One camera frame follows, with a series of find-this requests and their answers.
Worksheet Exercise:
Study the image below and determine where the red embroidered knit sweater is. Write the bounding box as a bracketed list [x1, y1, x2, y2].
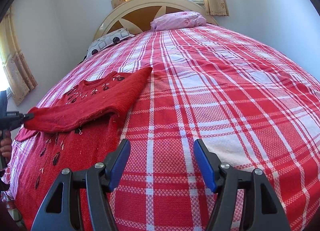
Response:
[15, 67, 152, 228]

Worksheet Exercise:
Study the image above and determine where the person's left hand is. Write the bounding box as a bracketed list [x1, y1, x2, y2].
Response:
[1, 131, 12, 163]

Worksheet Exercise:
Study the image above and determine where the yellow curtain side window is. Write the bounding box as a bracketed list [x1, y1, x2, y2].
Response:
[1, 8, 37, 106]

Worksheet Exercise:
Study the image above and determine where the red white plaid bedspread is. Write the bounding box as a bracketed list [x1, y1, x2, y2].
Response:
[39, 25, 319, 230]

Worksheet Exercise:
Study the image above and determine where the grey patterned pillow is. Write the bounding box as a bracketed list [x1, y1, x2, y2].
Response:
[86, 28, 134, 58]

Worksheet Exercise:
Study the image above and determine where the cream wooden headboard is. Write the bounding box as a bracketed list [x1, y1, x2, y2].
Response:
[93, 0, 217, 40]

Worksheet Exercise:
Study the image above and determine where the pink pillow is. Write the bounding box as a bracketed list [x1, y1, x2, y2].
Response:
[150, 11, 207, 32]

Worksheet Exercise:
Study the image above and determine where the side window frame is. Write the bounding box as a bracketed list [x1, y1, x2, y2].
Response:
[1, 55, 12, 97]

